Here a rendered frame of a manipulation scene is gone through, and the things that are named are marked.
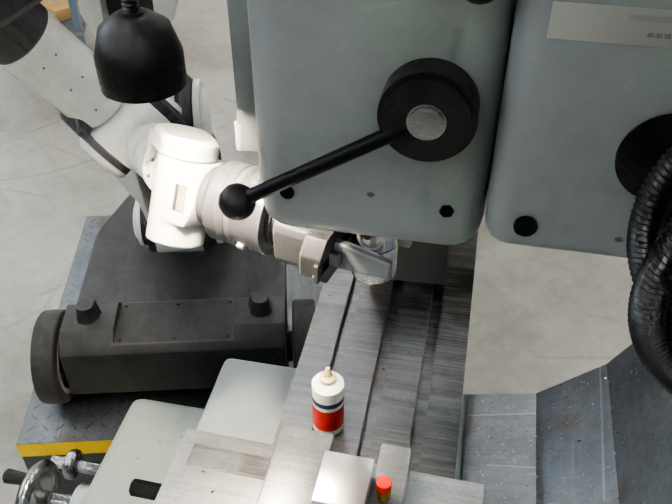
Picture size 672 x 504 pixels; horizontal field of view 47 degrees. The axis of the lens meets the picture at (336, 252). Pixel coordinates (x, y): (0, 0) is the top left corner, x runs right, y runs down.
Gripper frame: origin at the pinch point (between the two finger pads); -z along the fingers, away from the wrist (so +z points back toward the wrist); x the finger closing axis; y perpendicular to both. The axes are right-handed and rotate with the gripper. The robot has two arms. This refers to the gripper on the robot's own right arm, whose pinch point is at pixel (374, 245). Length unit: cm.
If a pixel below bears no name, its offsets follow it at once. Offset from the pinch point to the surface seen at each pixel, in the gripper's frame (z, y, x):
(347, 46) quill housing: -1.0, -25.9, -9.9
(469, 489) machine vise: -15.2, 24.5, -6.4
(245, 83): 10.9, -17.8, -4.7
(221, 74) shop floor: 172, 126, 227
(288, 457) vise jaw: 3.2, 20.7, -13.7
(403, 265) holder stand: 6.5, 28.4, 29.4
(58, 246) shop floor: 155, 125, 91
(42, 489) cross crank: 51, 61, -12
